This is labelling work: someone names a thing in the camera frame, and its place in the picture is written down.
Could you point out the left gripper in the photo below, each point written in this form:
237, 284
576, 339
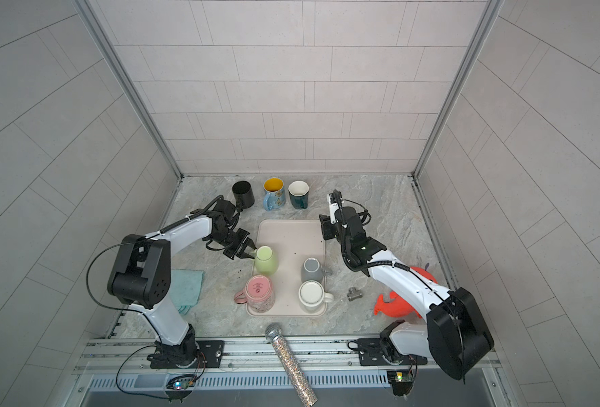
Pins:
245, 239

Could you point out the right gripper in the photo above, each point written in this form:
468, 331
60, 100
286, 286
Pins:
326, 225

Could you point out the light green mug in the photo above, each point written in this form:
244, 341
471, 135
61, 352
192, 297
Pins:
265, 261

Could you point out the black mug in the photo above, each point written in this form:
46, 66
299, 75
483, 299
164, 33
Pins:
243, 194

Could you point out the dark green mug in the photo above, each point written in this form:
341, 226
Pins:
298, 193

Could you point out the grey mug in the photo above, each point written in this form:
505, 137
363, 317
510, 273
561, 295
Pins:
312, 270

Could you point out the iridescent blue butterfly mug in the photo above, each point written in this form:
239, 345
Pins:
274, 194

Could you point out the white mug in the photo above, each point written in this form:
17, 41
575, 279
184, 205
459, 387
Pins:
312, 296

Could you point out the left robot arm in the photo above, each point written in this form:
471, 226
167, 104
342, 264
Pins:
141, 274

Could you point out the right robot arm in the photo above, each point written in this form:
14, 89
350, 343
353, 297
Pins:
455, 333

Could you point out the pink glass mug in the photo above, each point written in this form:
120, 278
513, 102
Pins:
258, 294

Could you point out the beige plastic tray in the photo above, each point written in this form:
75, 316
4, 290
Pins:
293, 241

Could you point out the teal folded cloth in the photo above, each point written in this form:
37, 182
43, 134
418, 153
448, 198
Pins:
185, 289

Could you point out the small metal clip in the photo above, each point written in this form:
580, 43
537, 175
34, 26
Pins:
353, 294

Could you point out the glitter tube with silver cap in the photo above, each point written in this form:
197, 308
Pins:
290, 364

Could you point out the red shark plush toy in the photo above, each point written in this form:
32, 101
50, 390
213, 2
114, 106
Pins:
396, 305

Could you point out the left circuit board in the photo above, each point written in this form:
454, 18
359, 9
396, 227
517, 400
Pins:
182, 383

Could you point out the circuit board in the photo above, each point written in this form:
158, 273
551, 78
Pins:
182, 383
401, 382

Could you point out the right circuit board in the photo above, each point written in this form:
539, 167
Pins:
401, 382

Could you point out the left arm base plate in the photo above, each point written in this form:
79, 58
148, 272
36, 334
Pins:
190, 354

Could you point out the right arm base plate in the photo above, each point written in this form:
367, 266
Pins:
381, 352

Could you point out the aluminium rail frame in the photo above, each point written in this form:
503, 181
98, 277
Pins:
244, 354

